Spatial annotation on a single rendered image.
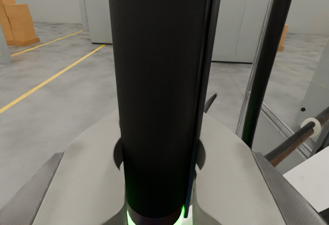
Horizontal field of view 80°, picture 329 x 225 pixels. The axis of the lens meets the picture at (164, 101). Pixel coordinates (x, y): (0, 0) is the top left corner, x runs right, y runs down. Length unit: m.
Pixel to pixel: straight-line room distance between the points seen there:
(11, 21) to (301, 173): 8.31
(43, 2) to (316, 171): 14.35
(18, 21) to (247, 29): 6.94
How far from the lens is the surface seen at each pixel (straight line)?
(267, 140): 1.42
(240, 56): 5.96
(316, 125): 0.39
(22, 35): 8.27
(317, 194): 0.56
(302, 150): 1.17
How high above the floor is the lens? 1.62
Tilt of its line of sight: 28 degrees down
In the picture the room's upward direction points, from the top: 2 degrees clockwise
